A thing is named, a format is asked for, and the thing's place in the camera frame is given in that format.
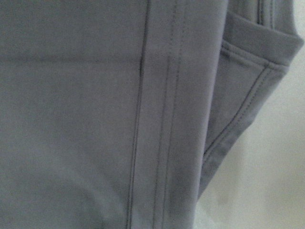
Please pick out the brown t-shirt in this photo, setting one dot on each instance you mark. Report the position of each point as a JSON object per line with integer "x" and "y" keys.
{"x": 116, "y": 114}

